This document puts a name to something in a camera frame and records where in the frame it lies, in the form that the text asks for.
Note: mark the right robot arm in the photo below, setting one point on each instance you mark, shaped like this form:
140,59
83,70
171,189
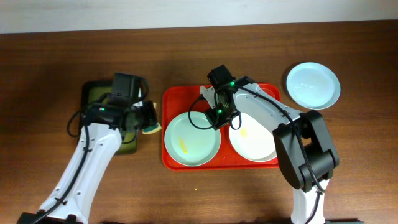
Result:
305,151

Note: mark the light blue plate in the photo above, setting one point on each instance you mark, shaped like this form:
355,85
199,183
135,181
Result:
313,86

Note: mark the black tray with green mat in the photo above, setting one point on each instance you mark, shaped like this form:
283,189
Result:
91,91

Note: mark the mint green plate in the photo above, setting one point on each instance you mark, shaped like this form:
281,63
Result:
188,145

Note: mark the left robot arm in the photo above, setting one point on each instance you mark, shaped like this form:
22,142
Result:
105,122

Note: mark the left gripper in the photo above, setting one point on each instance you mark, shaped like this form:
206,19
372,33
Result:
148,116

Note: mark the white plate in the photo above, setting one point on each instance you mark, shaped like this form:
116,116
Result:
251,140

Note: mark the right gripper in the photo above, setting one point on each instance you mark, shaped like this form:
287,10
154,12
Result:
212,112

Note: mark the red plastic tray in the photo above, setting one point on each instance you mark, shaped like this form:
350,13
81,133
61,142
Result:
181,99

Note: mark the green and yellow sponge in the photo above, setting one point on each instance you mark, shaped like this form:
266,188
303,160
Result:
152,128

